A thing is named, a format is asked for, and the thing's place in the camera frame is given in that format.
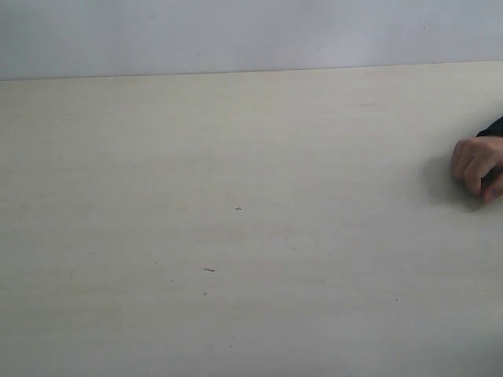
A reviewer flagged person's open hand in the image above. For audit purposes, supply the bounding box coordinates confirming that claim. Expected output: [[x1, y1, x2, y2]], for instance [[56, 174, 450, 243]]
[[451, 137, 502, 203]]

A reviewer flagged black sleeved forearm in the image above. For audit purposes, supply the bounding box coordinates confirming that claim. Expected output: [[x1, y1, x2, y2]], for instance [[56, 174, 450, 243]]
[[476, 117, 503, 137]]

